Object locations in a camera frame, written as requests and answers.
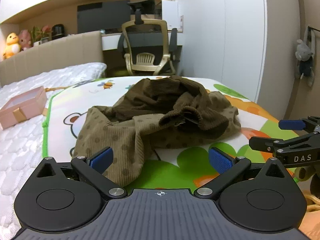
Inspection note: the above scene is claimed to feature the beige mesh office chair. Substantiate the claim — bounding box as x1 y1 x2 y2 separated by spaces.
117 0 184 77

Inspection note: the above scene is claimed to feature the grey hanging plush toy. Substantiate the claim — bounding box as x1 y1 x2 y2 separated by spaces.
295 26 316 88

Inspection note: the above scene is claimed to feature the yellow duck plush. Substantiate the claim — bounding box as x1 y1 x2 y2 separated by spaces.
2 32 20 60

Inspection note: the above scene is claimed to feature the pink plush toy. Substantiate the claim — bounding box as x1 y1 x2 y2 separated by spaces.
19 29 33 51

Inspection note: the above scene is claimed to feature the black computer monitor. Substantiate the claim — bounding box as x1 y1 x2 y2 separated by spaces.
77 0 132 34

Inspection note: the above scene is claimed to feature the pink gift box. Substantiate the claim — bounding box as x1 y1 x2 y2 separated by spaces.
0 86 48 130

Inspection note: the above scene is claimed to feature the person's right forearm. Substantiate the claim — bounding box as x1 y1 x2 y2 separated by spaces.
299 191 320 240

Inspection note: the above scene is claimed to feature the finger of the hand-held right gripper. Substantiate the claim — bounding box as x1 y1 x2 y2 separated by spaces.
279 116 320 133
249 131 320 167

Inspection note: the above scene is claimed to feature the white cabinet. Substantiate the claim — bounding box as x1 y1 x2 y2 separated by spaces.
161 0 184 33

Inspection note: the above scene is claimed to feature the brown dotted knit garment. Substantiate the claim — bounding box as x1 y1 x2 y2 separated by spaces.
71 75 242 187

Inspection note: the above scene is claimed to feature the white desk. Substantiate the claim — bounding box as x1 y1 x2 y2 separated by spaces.
100 29 184 52

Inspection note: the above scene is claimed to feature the cartoon animal printed mat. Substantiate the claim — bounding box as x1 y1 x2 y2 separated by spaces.
42 76 300 193

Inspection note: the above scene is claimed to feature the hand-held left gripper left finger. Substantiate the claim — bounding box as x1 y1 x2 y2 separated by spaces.
35 147 128 200

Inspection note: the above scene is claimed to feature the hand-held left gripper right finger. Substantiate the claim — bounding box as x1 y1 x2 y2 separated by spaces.
194 147 288 200

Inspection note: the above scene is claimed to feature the white quilted mattress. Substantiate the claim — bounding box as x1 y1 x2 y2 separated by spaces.
0 62 108 240

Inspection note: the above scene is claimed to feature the potted plant with flowers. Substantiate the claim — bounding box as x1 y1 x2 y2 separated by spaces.
31 25 53 46

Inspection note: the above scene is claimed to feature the black round appliance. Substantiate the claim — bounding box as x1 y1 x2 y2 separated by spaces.
51 24 67 40

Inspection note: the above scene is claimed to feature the green stool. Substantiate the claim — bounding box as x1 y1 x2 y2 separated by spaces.
107 66 129 77

